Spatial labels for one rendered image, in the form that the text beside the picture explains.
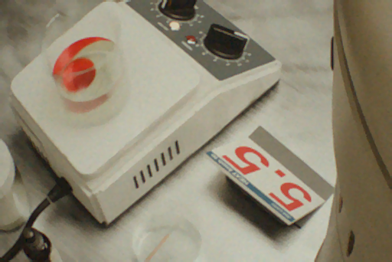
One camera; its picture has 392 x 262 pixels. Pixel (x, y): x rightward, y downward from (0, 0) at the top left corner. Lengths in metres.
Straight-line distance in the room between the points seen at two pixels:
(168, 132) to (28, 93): 0.12
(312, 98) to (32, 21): 0.28
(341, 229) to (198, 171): 0.62
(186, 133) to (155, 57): 0.06
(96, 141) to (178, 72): 0.08
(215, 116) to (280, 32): 0.13
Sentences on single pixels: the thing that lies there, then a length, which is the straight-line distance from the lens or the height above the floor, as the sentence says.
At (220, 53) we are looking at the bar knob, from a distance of 0.78.
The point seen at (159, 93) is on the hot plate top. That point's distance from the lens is 0.73.
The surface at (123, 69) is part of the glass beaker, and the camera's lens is 0.70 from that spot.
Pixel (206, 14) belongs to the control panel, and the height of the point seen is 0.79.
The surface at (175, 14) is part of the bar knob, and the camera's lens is 0.80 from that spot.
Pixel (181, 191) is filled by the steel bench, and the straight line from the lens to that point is 0.79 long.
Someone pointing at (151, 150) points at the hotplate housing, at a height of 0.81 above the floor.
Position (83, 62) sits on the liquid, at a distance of 0.71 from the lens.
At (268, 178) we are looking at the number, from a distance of 0.76.
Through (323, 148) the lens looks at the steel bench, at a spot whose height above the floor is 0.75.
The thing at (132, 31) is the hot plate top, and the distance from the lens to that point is 0.76.
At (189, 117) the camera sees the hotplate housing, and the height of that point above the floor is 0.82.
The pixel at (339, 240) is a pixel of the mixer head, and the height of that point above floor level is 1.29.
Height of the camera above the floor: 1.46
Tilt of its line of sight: 61 degrees down
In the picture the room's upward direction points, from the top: 9 degrees counter-clockwise
